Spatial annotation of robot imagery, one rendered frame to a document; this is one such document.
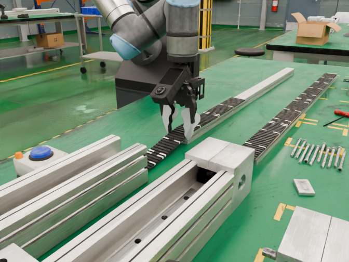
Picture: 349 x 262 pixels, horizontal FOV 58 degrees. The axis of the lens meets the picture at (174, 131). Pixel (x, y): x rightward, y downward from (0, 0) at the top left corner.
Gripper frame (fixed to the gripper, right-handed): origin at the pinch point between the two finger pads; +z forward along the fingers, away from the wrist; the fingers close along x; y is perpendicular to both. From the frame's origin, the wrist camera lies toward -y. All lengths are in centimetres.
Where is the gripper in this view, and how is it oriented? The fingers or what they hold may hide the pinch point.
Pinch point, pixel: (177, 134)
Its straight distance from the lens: 81.6
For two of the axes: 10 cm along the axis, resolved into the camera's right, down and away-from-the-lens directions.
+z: 0.0, 9.2, 4.0
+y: 5.7, -3.3, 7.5
